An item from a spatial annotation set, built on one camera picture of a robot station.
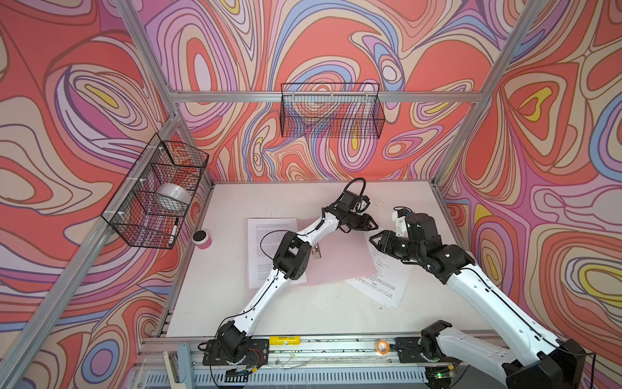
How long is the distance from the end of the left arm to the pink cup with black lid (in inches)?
19.4

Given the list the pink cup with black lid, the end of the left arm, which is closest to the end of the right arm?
the end of the left arm

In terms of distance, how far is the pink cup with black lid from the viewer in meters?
0.95

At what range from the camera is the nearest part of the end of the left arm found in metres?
0.88

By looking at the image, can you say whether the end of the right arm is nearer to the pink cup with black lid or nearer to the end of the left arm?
the end of the left arm
